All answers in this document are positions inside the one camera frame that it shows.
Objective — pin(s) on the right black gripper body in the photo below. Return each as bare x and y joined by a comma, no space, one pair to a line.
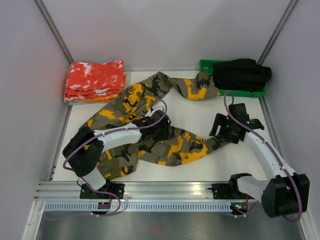
228,133

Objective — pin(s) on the right corner aluminium post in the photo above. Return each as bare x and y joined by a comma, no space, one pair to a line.
278,29

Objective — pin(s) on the black trousers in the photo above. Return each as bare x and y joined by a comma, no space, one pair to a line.
241,74

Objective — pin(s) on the green plastic tray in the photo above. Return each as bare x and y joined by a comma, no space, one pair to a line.
207,66

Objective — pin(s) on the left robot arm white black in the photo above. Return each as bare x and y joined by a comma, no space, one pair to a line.
85,148

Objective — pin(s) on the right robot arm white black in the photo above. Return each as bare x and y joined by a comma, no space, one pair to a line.
286,192

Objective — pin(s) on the red white folded trousers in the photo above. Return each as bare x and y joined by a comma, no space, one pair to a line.
95,78

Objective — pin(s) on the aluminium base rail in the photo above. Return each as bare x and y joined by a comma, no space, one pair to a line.
135,191

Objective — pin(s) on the left corner aluminium post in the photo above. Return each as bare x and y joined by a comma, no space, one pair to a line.
53,29

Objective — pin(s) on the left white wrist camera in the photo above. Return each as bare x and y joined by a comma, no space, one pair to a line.
157,108

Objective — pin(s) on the orange folded trousers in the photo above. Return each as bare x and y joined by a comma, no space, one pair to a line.
104,97

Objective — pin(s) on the white slotted cable duct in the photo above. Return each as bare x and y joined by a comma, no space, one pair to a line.
215,206

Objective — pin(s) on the corner aluminium post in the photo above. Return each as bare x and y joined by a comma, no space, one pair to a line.
53,29
278,29

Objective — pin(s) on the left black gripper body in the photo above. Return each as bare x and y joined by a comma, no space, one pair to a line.
162,134

